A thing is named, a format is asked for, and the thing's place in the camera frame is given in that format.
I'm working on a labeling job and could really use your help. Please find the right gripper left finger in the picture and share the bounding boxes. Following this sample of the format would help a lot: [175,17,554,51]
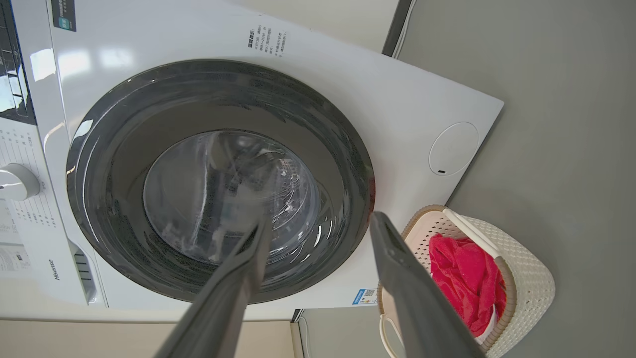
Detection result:
[154,219,274,358]

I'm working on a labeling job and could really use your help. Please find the white floor cable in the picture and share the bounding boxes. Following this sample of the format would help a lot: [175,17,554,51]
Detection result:
[392,0,419,59]
[297,315,312,358]

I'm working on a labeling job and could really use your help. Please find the black wall baseboard strip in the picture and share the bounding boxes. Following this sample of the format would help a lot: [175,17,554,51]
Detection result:
[381,0,413,57]

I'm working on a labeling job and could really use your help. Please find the white front-load washing machine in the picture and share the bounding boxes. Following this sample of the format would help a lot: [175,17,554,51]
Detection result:
[0,0,505,324]

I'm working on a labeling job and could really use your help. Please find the black washer display panel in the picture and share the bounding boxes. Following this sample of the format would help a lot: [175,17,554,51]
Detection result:
[0,0,38,125]

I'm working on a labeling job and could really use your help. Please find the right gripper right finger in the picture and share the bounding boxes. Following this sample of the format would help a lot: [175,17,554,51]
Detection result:
[369,211,485,358]

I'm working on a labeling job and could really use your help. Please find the blue energy label sticker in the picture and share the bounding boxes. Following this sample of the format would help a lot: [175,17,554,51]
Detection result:
[352,288,379,306]

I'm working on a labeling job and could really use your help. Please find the cream woven-look laundry basket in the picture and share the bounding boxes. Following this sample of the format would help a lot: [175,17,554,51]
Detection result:
[376,204,556,358]

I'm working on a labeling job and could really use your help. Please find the dark round washer door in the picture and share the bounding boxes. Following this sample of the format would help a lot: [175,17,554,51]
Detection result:
[66,59,376,305]

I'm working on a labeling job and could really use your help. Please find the red and white garment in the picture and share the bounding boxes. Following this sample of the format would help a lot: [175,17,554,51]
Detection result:
[428,233,508,339]

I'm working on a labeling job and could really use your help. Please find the white washer control knob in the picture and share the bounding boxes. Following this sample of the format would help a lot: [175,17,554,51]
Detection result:
[0,163,41,202]

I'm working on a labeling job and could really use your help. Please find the round white filter cover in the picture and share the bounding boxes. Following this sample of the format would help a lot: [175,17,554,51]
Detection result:
[428,121,480,177]

